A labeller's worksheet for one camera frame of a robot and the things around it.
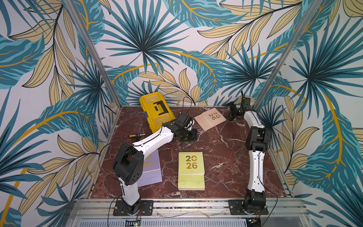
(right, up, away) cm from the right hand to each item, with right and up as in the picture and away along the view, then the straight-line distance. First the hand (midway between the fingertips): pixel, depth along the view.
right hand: (224, 108), depth 112 cm
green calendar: (-28, -39, -30) cm, 56 cm away
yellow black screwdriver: (-66, -20, -11) cm, 70 cm away
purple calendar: (-51, -39, -26) cm, 70 cm away
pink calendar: (-11, -8, -2) cm, 14 cm away
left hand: (-24, -21, -29) cm, 43 cm away
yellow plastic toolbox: (-50, -2, -17) cm, 53 cm away
